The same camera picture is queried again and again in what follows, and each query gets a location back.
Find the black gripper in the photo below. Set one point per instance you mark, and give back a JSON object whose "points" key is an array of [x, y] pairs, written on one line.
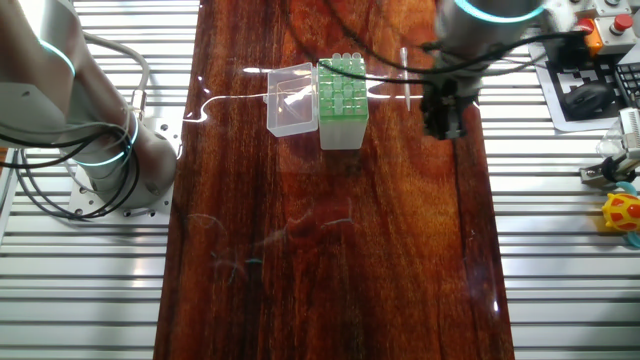
{"points": [[450, 97]]}

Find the black computer mouse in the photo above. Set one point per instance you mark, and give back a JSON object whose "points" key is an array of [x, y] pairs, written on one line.
{"points": [[587, 100]]}

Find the white marker sheet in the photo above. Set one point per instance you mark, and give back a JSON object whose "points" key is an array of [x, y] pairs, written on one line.
{"points": [[575, 75]]}

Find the clear racked pipette tip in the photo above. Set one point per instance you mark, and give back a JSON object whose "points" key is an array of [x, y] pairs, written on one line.
{"points": [[356, 58], [336, 59], [346, 58]]}

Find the clear plastic box lid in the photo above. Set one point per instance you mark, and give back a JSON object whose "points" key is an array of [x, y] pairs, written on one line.
{"points": [[292, 107]]}

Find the grey box with red button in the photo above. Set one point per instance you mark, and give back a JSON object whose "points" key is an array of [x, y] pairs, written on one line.
{"points": [[612, 42]]}

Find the silver ribbed camera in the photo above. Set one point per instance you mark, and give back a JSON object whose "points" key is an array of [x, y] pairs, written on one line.
{"points": [[631, 127]]}

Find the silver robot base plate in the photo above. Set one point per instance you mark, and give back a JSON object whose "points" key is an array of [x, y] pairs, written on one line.
{"points": [[150, 212]]}

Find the black keyboard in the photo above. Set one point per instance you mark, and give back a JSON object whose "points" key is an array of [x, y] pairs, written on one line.
{"points": [[631, 82]]}

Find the glossy wood grain board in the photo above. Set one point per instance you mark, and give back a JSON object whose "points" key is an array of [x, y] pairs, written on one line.
{"points": [[325, 250]]}

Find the yellow orange toy turtle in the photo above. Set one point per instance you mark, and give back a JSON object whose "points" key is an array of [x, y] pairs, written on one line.
{"points": [[622, 212]]}

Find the pipette tip box green rack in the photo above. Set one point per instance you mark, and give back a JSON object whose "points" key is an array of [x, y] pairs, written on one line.
{"points": [[342, 135]]}

